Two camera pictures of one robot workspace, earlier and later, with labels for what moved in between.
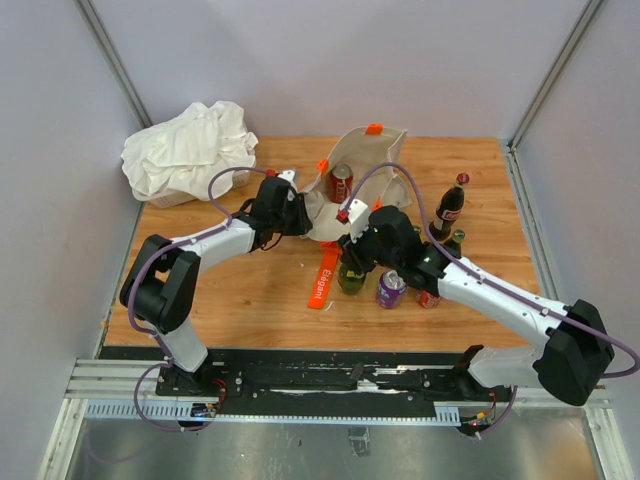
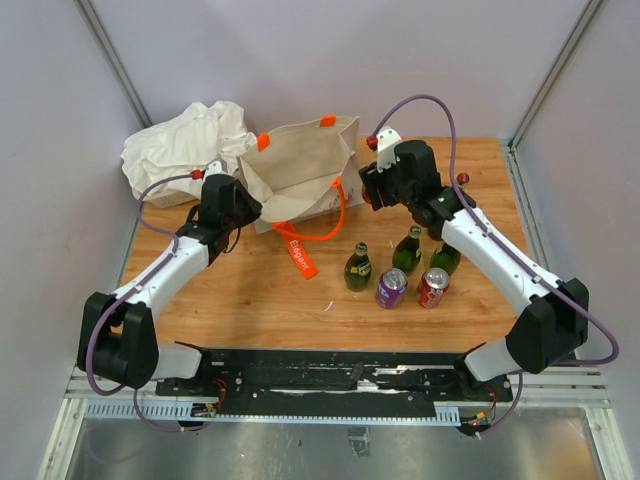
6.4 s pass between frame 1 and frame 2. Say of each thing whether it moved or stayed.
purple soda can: stayed
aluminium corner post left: stayed
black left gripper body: moved
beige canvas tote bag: moved
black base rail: stayed
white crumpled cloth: stayed
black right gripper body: moved
